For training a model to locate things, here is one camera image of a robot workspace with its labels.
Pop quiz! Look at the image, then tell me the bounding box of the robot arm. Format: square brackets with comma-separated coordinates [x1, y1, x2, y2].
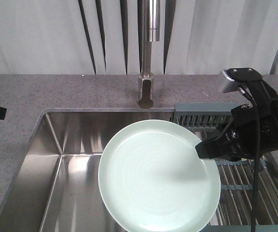
[195, 99, 278, 161]

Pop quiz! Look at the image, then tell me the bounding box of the grey blue dish rack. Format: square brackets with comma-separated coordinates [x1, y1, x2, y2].
[170, 103, 278, 232]

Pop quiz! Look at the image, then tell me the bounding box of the white pleated curtain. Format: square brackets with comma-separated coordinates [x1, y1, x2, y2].
[0, 0, 278, 74]

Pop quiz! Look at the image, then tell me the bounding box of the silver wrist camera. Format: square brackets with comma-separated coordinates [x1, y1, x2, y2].
[219, 70, 238, 93]

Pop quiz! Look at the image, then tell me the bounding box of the stainless steel sink basin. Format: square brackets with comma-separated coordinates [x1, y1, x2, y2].
[0, 108, 177, 232]

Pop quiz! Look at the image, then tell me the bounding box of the light green round plate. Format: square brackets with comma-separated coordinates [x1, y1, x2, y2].
[98, 119, 221, 232]

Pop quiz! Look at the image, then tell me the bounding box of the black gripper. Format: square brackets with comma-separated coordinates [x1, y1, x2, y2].
[195, 96, 278, 161]

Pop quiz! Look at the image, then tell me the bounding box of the chrome kitchen faucet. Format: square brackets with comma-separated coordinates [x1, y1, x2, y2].
[138, 0, 160, 109]

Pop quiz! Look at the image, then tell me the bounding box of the black camera cable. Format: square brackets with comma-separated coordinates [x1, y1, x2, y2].
[237, 82, 262, 232]

